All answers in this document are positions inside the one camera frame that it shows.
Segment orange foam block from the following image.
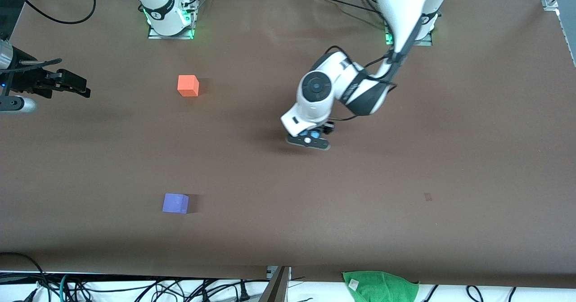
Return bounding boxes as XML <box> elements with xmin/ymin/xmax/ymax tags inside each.
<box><xmin>177</xmin><ymin>75</ymin><xmax>199</xmax><ymax>97</ymax></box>

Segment purple foam block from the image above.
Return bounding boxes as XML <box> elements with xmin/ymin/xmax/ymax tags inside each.
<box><xmin>162</xmin><ymin>193</ymin><xmax>189</xmax><ymax>214</ymax></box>

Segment green cloth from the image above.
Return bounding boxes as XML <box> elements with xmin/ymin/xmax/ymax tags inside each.
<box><xmin>342</xmin><ymin>270</ymin><xmax>420</xmax><ymax>302</ymax></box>

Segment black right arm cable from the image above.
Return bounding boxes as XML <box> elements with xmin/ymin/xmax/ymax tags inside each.
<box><xmin>25</xmin><ymin>0</ymin><xmax>97</xmax><ymax>25</ymax></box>

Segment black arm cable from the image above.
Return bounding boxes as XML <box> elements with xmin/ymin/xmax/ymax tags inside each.
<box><xmin>325</xmin><ymin>14</ymin><xmax>426</xmax><ymax>122</ymax></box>
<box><xmin>25</xmin><ymin>0</ymin><xmax>97</xmax><ymax>25</ymax></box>

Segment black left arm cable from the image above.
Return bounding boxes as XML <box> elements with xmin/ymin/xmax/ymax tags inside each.
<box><xmin>325</xmin><ymin>14</ymin><xmax>426</xmax><ymax>122</ymax></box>

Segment black cable on table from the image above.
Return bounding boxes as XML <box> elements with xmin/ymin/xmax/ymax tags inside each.
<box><xmin>308</xmin><ymin>0</ymin><xmax>388</xmax><ymax>17</ymax></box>

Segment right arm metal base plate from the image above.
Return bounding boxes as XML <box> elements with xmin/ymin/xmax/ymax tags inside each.
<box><xmin>148</xmin><ymin>0</ymin><xmax>199</xmax><ymax>40</ymax></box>

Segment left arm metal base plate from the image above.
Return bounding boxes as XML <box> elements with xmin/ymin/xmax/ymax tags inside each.
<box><xmin>385</xmin><ymin>5</ymin><xmax>434</xmax><ymax>47</ymax></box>

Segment grey aluminium post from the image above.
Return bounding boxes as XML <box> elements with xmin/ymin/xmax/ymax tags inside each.
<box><xmin>259</xmin><ymin>266</ymin><xmax>292</xmax><ymax>302</ymax></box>

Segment thick black floor cable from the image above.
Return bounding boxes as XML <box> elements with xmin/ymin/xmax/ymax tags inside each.
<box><xmin>0</xmin><ymin>252</ymin><xmax>51</xmax><ymax>302</ymax></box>

